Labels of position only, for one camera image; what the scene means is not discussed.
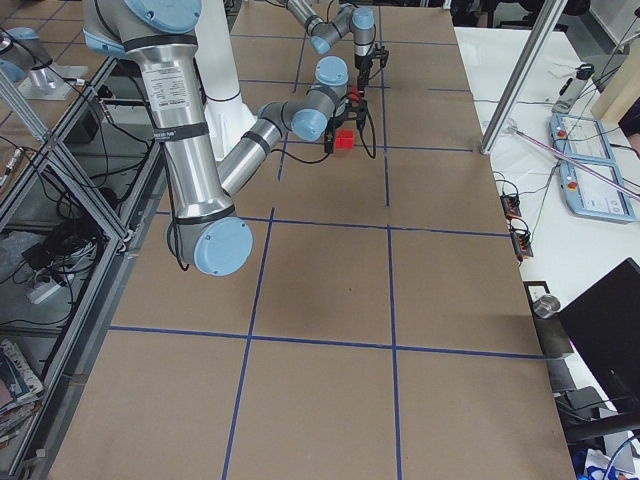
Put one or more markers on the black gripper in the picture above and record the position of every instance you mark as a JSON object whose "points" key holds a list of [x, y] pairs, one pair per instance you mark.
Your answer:
{"points": [[336, 123], [361, 64]]}

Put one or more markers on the red block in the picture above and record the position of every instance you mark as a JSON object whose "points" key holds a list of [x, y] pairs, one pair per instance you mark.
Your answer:
{"points": [[354, 94], [344, 139]]}

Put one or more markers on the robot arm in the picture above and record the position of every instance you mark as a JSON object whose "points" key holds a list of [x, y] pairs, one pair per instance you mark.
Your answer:
{"points": [[350, 19], [160, 37]]}

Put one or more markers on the upper teach pendant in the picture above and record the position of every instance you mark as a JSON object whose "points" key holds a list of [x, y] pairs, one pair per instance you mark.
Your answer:
{"points": [[580, 137]]}

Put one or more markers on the teach pendant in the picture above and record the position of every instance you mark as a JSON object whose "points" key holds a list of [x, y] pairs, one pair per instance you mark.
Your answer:
{"points": [[589, 197], [580, 137]]}

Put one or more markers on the lower teach pendant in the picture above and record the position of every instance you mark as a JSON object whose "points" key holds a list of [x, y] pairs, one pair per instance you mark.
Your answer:
{"points": [[589, 197]]}

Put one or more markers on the metal cup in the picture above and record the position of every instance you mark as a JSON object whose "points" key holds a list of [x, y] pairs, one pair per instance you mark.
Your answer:
{"points": [[546, 306]]}

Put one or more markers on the black laptop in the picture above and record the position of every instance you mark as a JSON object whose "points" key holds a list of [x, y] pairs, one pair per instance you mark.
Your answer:
{"points": [[603, 325]]}

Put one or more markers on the stack of patterned cloths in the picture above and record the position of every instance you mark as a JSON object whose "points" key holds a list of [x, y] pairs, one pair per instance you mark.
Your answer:
{"points": [[21, 390]]}

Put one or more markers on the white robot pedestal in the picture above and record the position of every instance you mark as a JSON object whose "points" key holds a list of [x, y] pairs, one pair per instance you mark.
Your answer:
{"points": [[227, 116]]}

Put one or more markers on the aluminium frame post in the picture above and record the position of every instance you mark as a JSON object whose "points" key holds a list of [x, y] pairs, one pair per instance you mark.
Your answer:
{"points": [[543, 27]]}

